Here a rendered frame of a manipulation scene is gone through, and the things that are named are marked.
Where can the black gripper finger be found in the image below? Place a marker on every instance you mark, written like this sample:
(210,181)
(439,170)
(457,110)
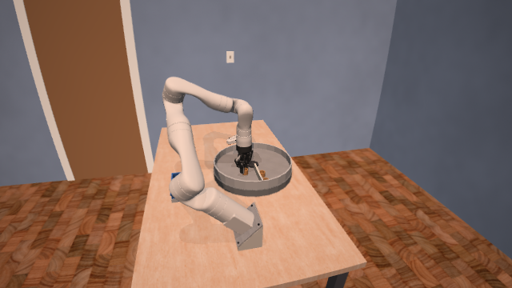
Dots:
(249,156)
(240,164)

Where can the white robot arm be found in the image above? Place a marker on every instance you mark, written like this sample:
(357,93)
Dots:
(190,182)

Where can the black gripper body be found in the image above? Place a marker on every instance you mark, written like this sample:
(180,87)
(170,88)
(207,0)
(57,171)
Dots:
(243,151)

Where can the dark blue tray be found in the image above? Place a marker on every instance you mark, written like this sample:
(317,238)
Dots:
(172,176)

